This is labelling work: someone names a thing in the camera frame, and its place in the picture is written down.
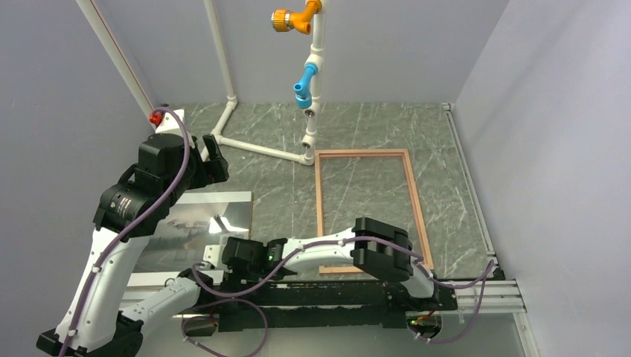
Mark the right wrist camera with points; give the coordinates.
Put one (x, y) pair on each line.
(212, 256)

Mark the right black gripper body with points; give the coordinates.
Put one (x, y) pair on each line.
(235, 275)

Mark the blue nozzle fitting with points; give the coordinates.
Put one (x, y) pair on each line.
(303, 96)

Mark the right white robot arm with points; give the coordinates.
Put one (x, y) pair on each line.
(376, 248)

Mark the photo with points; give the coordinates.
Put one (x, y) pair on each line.
(196, 224)

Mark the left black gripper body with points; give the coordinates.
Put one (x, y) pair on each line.
(201, 175)

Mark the orange nozzle fitting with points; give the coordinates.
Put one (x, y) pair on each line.
(284, 20)

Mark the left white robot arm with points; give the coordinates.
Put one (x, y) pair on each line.
(95, 324)

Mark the pink wooden picture frame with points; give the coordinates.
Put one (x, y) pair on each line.
(403, 154)

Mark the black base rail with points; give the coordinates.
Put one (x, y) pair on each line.
(236, 317)

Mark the aluminium extrusion rail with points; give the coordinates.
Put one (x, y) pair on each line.
(493, 297)

